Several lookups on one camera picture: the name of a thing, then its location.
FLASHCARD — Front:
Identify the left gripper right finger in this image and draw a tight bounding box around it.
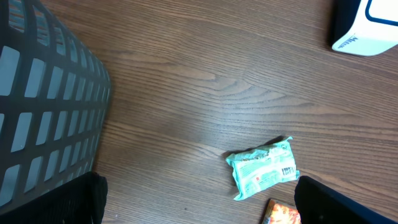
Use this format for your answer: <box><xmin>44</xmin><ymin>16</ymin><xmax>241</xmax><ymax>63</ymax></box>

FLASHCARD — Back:
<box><xmin>294</xmin><ymin>175</ymin><xmax>397</xmax><ymax>224</ymax></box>

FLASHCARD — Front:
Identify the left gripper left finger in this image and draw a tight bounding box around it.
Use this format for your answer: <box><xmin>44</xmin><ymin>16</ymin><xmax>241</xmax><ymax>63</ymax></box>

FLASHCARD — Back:
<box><xmin>1</xmin><ymin>172</ymin><xmax>108</xmax><ymax>224</ymax></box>

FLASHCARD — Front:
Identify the teal snack packet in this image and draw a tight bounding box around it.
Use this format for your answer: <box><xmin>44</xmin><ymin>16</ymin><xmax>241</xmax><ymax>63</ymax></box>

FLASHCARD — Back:
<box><xmin>226</xmin><ymin>136</ymin><xmax>300</xmax><ymax>201</ymax></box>

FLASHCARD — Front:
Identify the white barcode scanner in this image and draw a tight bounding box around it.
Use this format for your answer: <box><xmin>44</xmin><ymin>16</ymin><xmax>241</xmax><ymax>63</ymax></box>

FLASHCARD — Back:
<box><xmin>331</xmin><ymin>0</ymin><xmax>397</xmax><ymax>56</ymax></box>

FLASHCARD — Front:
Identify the orange white small box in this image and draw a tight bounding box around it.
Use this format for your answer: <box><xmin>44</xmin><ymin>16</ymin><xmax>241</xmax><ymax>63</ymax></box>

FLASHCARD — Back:
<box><xmin>262</xmin><ymin>199</ymin><xmax>301</xmax><ymax>224</ymax></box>

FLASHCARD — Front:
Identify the grey plastic shopping basket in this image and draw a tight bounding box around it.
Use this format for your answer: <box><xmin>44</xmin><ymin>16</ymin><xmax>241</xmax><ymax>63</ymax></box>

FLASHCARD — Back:
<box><xmin>1</xmin><ymin>0</ymin><xmax>111</xmax><ymax>213</ymax></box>

